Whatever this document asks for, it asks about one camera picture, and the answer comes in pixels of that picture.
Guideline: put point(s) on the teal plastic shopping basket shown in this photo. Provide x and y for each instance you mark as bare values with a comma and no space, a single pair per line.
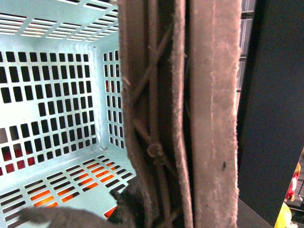
61,119

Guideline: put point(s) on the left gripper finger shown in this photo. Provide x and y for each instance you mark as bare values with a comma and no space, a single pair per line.
63,218

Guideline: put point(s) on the brown basket handle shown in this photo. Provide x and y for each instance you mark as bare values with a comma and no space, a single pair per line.
179,63

